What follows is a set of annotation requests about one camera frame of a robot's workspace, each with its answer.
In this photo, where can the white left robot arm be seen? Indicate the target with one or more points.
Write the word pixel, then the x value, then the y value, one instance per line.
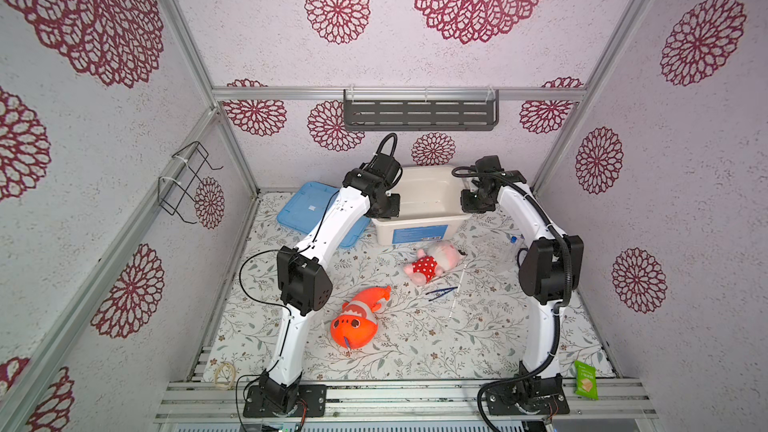
pixel 303 282

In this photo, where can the blue plastic lid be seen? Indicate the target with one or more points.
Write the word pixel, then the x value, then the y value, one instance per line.
pixel 308 208

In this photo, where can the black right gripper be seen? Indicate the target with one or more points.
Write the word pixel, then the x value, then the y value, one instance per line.
pixel 466 205

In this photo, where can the black wire wall rack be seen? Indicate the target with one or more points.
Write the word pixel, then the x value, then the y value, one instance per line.
pixel 192 194

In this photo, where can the clear glass stirring rod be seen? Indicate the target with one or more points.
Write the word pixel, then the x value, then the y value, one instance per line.
pixel 457 291

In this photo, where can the dark grey wall shelf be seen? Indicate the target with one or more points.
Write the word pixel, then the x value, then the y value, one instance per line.
pixel 424 114

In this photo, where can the green snack packet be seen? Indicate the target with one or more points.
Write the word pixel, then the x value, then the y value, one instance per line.
pixel 586 381

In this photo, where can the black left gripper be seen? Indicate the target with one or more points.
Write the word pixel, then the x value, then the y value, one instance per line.
pixel 394 209

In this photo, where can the white plastic storage bin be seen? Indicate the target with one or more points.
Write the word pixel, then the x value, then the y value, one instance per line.
pixel 430 208

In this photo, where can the blue plastic tweezers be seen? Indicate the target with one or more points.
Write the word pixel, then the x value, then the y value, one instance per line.
pixel 441 292

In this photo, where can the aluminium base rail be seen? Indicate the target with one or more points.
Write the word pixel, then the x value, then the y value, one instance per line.
pixel 400 400

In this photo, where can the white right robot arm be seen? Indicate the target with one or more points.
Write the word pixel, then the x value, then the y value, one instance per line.
pixel 548 275

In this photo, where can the coiled beige rubber band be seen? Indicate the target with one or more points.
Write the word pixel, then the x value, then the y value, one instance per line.
pixel 225 375

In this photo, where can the orange plush fish toy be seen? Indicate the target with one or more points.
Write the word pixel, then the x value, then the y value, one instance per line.
pixel 356 325

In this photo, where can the pink plush pig toy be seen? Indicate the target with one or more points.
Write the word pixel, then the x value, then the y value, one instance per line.
pixel 433 262

